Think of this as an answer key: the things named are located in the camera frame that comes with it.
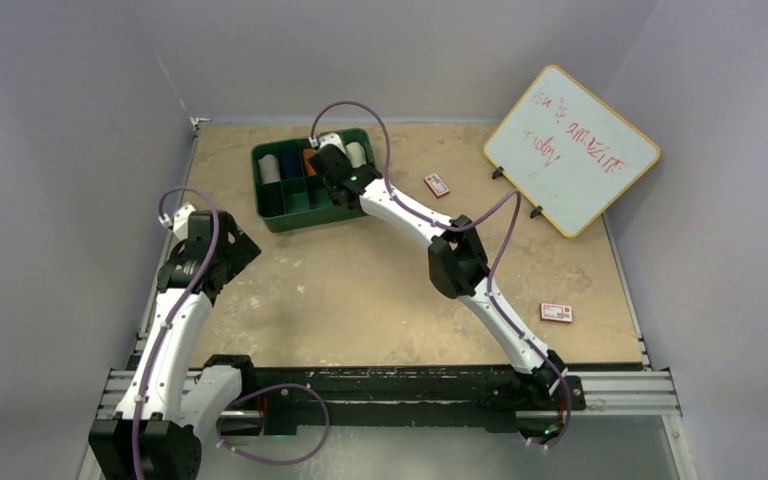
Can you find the navy rolled underwear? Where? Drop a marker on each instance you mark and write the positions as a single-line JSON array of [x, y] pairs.
[[291, 164]]

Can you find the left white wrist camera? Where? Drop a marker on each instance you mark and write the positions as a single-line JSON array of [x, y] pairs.
[[178, 222]]

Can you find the whiteboard with red writing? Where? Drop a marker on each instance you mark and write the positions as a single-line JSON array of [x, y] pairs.
[[569, 153]]

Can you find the grey rolled underwear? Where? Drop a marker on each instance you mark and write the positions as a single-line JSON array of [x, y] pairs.
[[269, 169]]

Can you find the small red white box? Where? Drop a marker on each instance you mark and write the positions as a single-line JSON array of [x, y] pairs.
[[436, 185]]

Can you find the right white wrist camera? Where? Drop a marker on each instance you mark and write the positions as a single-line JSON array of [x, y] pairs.
[[328, 139]]

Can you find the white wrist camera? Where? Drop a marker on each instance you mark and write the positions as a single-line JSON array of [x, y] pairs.
[[328, 139], [178, 222]]

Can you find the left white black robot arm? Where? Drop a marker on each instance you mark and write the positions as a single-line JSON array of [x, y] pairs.
[[159, 424]]

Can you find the green divided storage tray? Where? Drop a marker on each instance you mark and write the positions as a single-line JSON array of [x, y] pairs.
[[294, 203]]

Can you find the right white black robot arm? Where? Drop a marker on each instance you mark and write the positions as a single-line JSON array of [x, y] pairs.
[[457, 262]]

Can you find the orange rolled underwear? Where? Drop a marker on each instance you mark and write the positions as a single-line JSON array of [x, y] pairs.
[[307, 155]]

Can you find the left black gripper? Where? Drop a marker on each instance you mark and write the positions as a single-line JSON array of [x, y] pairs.
[[242, 252]]

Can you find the aluminium frame rail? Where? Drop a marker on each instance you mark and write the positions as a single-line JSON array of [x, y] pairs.
[[630, 390]]

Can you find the pale green rolled underwear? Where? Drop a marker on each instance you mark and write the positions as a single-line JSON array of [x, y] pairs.
[[356, 154]]

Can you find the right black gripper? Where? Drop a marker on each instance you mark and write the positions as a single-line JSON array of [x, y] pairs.
[[329, 190]]

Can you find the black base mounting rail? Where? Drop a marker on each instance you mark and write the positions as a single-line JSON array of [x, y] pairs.
[[492, 397]]

